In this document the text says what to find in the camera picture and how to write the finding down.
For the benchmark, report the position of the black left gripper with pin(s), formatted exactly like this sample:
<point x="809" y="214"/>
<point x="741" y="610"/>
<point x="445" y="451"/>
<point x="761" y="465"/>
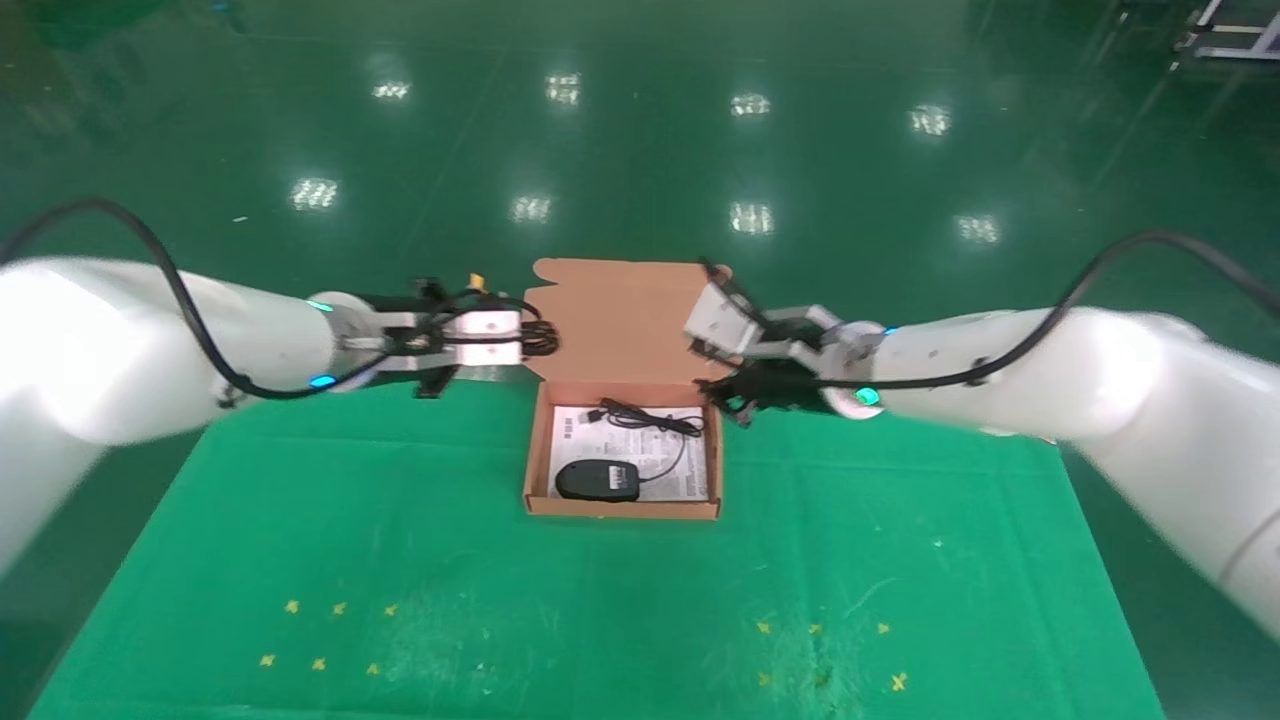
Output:
<point x="432" y="378"/>

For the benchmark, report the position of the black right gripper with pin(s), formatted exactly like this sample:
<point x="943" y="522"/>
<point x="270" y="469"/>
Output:
<point x="790" y="385"/>

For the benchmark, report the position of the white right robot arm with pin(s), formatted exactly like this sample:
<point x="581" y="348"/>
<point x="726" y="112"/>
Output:
<point x="1100" y="380"/>

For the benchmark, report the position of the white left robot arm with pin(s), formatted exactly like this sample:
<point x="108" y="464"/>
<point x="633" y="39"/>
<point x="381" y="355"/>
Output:
<point x="120" y="350"/>

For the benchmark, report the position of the open orange cardboard box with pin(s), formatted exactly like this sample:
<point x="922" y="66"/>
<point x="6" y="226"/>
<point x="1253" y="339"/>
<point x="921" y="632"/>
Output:
<point x="625" y="330"/>

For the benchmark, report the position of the white printed instruction leaflet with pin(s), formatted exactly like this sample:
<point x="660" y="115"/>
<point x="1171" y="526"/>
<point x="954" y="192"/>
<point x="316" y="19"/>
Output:
<point x="685" y="470"/>

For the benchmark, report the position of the green table cloth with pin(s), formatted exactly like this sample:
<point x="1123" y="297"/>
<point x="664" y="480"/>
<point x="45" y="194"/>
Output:
<point x="600" y="600"/>

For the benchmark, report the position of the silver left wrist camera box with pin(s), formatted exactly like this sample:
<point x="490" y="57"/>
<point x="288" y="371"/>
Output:
<point x="485" y="338"/>

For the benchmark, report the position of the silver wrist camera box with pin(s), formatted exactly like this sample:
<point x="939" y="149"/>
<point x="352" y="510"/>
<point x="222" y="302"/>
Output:
<point x="740" y="325"/>
<point x="485" y="338"/>

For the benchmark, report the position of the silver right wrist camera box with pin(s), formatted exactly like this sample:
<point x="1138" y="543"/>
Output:
<point x="740" y="325"/>

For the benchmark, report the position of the white metal rack frame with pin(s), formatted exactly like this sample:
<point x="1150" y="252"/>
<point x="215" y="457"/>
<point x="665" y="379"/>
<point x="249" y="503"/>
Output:
<point x="1235" y="30"/>

